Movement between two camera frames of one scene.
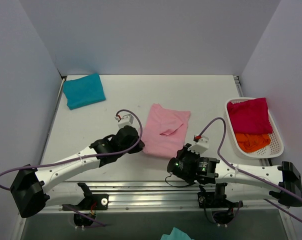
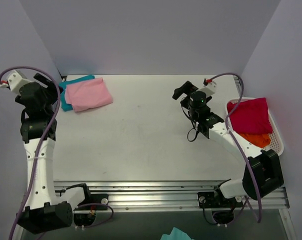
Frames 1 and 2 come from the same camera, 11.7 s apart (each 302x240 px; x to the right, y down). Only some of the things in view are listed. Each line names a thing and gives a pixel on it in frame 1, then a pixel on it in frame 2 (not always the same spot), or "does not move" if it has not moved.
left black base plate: [92, 202] does not move
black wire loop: [171, 186] → [196, 135]
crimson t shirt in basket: [250, 116] does not move
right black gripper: [182, 153] → [186, 92]
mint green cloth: [176, 234] does not move
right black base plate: [206, 199] does not move
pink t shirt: [164, 131] → [87, 94]
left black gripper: [137, 146] → [46, 81]
